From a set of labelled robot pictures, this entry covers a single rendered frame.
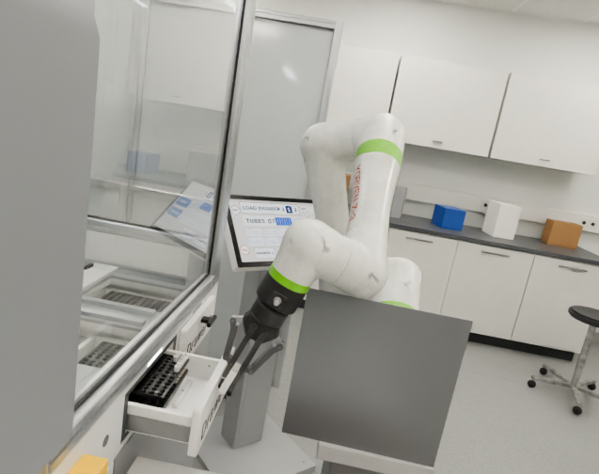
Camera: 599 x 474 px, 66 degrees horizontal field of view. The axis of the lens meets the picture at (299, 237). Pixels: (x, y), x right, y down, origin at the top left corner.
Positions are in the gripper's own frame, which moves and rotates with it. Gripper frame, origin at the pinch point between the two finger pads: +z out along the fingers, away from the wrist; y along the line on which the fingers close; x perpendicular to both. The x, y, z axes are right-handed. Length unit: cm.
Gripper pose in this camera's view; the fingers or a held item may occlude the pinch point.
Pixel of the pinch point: (228, 378)
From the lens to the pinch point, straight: 106.2
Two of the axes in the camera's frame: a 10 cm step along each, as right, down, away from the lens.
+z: -4.9, 8.4, 2.2
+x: 0.9, -2.0, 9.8
